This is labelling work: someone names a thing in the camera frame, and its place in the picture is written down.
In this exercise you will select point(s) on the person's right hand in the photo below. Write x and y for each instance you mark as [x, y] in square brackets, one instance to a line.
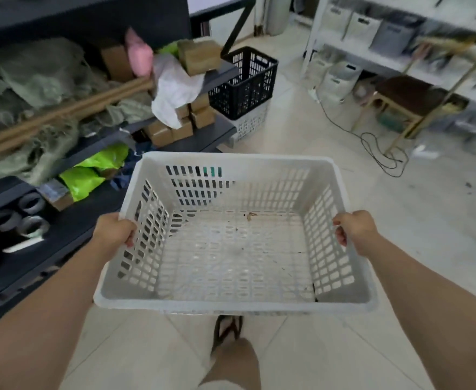
[359, 231]

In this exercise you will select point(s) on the person's left hand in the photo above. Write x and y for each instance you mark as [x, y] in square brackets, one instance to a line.
[110, 235]

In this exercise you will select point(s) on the person's right fingers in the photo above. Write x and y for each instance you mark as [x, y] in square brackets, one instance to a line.
[340, 233]

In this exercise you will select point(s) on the person's left fingers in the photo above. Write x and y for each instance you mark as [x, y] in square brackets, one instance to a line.
[130, 237]

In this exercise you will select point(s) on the white plastic basket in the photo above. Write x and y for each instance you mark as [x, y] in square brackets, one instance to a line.
[238, 255]

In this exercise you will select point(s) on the person's left forearm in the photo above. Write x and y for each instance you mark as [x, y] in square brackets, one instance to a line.
[38, 320]

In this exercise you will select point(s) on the person's right forearm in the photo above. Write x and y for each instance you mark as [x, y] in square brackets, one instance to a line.
[433, 312]

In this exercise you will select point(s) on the neon green plastic bag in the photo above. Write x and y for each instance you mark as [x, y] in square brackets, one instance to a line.
[99, 158]
[81, 181]

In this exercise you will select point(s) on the grey tape roll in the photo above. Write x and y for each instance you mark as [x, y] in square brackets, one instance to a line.
[34, 226]
[5, 220]
[31, 203]

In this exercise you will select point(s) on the small white adapter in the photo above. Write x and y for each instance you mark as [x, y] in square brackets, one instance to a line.
[423, 152]

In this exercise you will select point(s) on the stack of small brown boxes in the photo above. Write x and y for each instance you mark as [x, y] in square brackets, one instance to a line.
[181, 121]

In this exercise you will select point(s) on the dark sandal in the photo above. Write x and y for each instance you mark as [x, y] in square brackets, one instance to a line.
[226, 331]

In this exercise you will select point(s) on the long cardboard tube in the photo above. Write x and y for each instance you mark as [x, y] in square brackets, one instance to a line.
[47, 125]
[71, 105]

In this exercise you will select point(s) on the white power strip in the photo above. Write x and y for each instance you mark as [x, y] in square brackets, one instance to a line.
[313, 94]

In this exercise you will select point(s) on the white plastic crate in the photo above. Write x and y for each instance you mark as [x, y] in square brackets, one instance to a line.
[252, 121]

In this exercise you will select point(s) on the wooden stool with dark seat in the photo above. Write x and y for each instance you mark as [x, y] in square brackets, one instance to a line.
[408, 97]

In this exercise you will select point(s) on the white plastic bag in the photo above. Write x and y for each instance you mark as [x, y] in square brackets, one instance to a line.
[175, 91]

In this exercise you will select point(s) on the person's leg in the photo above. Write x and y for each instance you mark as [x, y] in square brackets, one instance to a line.
[231, 365]

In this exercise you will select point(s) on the pile of green woven sacks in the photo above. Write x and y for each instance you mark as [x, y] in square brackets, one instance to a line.
[38, 89]

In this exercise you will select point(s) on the black plastic crate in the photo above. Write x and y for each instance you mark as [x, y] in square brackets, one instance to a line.
[246, 85]

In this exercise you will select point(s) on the plain brown cardboard box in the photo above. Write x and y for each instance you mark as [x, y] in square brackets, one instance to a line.
[116, 61]

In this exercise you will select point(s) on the white metal shelf unit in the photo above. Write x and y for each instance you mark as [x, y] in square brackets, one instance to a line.
[392, 60]

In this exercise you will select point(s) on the pink plastic bag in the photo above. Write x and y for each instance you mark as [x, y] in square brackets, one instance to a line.
[139, 52]

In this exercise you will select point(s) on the large brown wrapped box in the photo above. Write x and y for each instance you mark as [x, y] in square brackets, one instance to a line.
[199, 55]

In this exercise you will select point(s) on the row of white storage bags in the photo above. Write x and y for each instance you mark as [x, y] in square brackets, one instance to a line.
[368, 40]

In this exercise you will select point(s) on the grey round bin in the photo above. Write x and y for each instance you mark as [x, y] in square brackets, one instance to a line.
[280, 14]

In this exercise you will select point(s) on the dark metal shelf unit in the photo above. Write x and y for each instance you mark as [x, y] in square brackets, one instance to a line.
[26, 16]

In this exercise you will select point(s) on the black metal table frame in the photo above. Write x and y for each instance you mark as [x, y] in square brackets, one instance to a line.
[229, 20]

